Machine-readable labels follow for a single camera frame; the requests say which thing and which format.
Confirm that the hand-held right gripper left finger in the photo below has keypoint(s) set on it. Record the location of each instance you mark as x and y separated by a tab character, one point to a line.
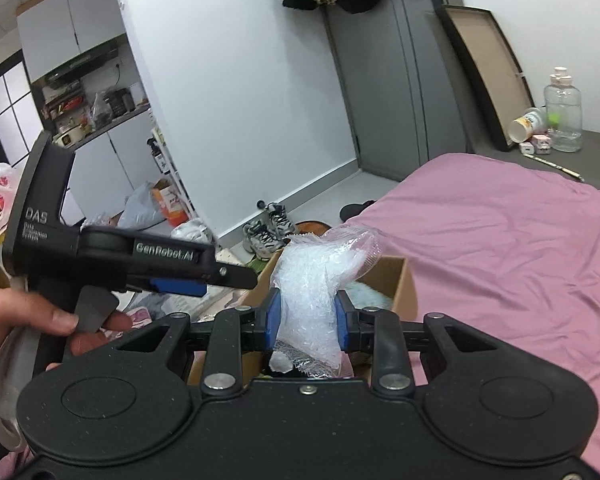
272	320

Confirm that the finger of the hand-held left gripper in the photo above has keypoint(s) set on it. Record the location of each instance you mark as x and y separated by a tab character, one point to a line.
235	275

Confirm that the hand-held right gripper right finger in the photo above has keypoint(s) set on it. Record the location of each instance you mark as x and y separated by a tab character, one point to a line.
341	322

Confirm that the clear plastic bag white filling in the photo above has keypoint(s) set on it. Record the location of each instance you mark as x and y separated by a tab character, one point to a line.
305	300

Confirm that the brown cardboard box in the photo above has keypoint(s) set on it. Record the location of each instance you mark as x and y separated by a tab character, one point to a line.
400	285

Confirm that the person's left hand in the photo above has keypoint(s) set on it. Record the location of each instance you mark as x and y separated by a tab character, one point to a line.
25	310

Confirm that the brown round stool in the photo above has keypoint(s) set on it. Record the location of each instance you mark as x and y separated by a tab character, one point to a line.
312	228

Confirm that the white kitchen counter cabinet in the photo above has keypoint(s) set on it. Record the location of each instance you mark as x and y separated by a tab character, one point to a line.
110	160

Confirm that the orange cardboard box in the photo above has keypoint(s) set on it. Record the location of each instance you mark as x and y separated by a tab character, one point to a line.
172	205

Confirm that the grey plastic bag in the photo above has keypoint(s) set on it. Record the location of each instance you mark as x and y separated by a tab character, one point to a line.
140	207

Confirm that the white narrow rack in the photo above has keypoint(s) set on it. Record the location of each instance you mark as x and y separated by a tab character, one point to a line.
177	180

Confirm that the black slipper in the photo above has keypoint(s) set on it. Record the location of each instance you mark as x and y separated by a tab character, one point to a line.
357	210

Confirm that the black spray bottle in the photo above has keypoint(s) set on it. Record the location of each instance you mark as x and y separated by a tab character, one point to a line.
157	160

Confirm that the black kitchen appliance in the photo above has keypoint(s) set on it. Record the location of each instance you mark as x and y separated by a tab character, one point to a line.
119	102

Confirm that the black range hood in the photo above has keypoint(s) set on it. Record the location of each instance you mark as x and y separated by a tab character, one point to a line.
80	65

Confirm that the pink bed sheet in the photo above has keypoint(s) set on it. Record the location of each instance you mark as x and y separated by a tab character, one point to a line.
505	260

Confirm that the white upper cabinets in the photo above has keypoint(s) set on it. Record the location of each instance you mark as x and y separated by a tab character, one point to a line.
55	25

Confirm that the grey door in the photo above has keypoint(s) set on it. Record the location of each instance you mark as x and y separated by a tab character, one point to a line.
380	100

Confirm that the paper wrapped stick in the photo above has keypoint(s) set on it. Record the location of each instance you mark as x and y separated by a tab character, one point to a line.
555	166

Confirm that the white yellow paper cup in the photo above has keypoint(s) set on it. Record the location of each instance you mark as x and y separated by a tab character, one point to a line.
525	127

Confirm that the clear plastic water jug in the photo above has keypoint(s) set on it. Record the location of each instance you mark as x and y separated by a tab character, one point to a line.
565	110

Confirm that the black picture frame brown backing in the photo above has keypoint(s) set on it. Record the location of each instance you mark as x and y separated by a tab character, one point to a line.
490	75

